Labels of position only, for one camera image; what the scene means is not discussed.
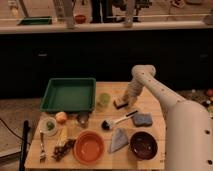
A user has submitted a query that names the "wooden block eraser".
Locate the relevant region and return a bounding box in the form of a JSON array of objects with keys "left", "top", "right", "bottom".
[{"left": 113, "top": 98, "right": 128, "bottom": 109}]

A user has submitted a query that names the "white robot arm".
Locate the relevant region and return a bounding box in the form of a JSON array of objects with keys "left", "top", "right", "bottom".
[{"left": 123, "top": 65, "right": 213, "bottom": 171}]

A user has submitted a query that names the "dark brown bowl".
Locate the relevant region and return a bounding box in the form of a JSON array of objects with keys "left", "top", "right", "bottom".
[{"left": 130, "top": 131, "right": 158, "bottom": 160}]

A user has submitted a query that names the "red orange bowl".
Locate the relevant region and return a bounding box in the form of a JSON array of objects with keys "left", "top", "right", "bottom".
[{"left": 73, "top": 131, "right": 105, "bottom": 165}]

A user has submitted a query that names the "small clear glass bowl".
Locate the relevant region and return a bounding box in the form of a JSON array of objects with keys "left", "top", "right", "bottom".
[{"left": 39, "top": 117, "right": 58, "bottom": 136}]

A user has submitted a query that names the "background red bowl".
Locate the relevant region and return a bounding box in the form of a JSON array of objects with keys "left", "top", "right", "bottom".
[{"left": 75, "top": 15, "right": 86, "bottom": 24}]

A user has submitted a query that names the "green plastic cup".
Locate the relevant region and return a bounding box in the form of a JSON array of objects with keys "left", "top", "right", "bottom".
[{"left": 97, "top": 93, "right": 110, "bottom": 108}]

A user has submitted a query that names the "blue sponge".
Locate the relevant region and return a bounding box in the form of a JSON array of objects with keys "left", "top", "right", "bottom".
[{"left": 132, "top": 114, "right": 153, "bottom": 127}]

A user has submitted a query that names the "black and white brush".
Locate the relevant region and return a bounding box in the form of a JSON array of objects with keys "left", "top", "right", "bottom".
[{"left": 101, "top": 111, "right": 137, "bottom": 130}]

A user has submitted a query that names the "light blue cloth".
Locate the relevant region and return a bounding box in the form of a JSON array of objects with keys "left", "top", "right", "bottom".
[{"left": 108, "top": 128, "right": 129, "bottom": 153}]

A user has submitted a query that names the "green plastic tray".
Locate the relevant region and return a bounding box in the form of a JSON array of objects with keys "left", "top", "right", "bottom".
[{"left": 40, "top": 78, "right": 96, "bottom": 113}]

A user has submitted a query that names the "orange fruit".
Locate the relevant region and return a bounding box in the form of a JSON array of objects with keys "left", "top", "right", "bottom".
[{"left": 55, "top": 112, "right": 68, "bottom": 124}]

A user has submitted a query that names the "yellow corn cob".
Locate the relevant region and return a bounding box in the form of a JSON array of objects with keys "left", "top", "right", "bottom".
[{"left": 58, "top": 126, "right": 68, "bottom": 147}]

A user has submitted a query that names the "brown grape bunch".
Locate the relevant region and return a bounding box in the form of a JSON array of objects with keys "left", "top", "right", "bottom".
[{"left": 52, "top": 139, "right": 75, "bottom": 161}]

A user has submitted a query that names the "metal fork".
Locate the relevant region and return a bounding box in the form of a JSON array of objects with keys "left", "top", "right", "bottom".
[{"left": 40, "top": 132, "right": 46, "bottom": 163}]

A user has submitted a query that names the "black stand pole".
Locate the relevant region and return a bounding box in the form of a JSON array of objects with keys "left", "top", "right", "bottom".
[{"left": 18, "top": 120, "right": 30, "bottom": 171}]

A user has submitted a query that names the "background green tray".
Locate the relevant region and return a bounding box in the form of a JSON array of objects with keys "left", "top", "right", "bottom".
[{"left": 19, "top": 16, "right": 52, "bottom": 25}]

